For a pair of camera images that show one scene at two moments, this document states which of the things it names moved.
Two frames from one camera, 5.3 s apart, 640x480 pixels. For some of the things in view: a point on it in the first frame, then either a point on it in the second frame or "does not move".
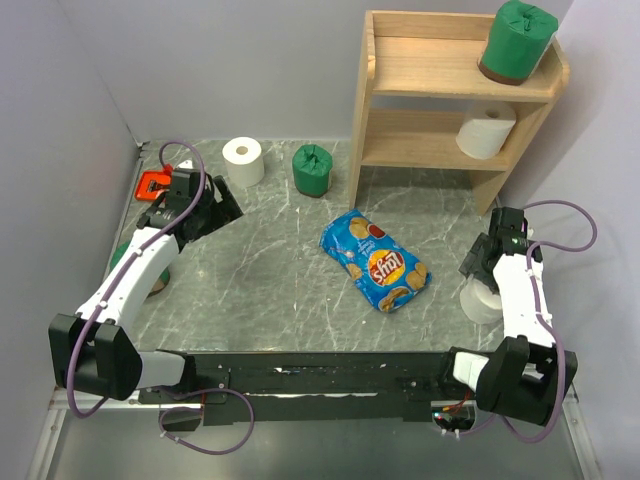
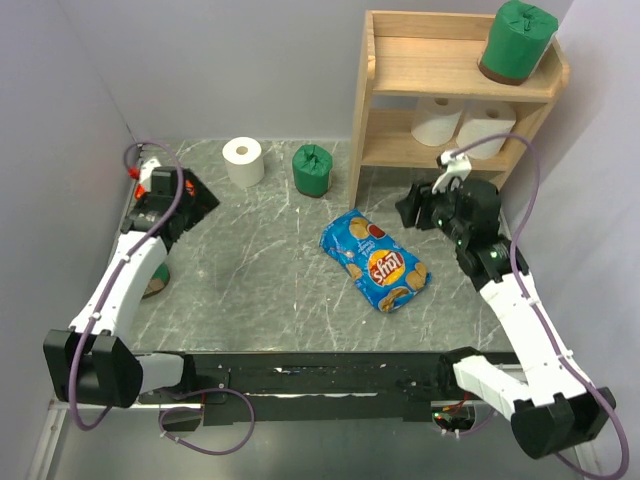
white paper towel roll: (244, 161) does not move
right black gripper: (472, 263) -> (421, 196)
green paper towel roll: (518, 35) does not move
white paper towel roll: (486, 125) does not move
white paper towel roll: (479, 304) -> (435, 119)
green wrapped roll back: (312, 168) does not move
